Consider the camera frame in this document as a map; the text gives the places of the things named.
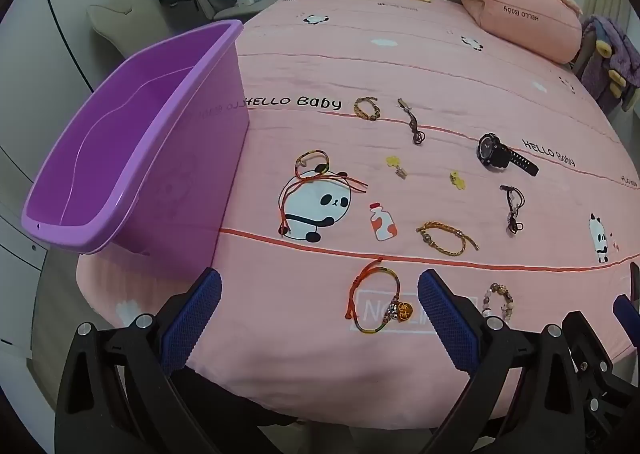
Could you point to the beige chair with jacket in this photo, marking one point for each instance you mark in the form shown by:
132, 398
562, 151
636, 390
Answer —
220, 9

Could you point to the purple clothing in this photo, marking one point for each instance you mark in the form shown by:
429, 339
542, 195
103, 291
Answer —
620, 54

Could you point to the yellow duck hair clip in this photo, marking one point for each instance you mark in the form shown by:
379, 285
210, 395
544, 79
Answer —
457, 180

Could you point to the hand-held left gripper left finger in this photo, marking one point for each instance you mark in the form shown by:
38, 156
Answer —
192, 319

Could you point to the purple plastic tub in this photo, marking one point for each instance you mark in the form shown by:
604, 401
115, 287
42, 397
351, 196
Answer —
100, 174

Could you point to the yellow flower hair clip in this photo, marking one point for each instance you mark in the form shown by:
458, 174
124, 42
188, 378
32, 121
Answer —
395, 162

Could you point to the black wrist watch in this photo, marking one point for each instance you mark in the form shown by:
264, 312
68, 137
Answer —
489, 150

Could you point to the pink folded comforter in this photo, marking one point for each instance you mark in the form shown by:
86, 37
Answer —
520, 29

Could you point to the white wardrobe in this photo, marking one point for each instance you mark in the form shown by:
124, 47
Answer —
60, 59

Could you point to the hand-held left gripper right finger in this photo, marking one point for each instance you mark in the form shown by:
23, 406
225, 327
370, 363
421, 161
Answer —
447, 324

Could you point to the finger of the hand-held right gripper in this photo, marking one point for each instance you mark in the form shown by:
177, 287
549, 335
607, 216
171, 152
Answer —
635, 281
625, 308

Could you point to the beige empty chair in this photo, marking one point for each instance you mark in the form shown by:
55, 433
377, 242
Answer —
125, 14

